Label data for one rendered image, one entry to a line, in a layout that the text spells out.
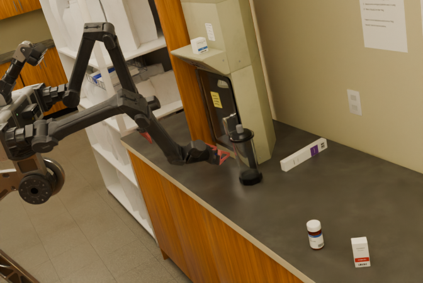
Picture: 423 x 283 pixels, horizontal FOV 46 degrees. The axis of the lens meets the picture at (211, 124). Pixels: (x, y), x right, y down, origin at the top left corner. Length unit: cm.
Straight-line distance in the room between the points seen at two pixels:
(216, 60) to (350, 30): 56
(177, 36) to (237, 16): 40
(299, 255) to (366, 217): 30
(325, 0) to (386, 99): 49
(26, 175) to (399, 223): 152
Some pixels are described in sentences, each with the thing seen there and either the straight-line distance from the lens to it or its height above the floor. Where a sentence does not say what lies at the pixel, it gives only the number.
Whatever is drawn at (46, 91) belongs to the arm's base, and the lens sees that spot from 241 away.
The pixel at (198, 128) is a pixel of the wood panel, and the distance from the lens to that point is 256.
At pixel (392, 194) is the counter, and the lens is 202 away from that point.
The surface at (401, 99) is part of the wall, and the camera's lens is 209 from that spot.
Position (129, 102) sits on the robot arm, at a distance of 179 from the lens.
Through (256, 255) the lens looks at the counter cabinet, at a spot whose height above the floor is 80.
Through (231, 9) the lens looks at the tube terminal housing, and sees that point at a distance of 213.
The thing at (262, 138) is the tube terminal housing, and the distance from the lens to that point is 232.
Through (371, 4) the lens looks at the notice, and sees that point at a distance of 204.
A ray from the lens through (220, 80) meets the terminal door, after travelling 223.
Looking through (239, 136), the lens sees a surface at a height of 118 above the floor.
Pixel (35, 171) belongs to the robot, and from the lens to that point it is 231.
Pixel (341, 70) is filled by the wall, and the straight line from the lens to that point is 227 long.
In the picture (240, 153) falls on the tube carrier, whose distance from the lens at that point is 213.
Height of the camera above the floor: 204
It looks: 22 degrees down
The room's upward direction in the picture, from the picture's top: 14 degrees counter-clockwise
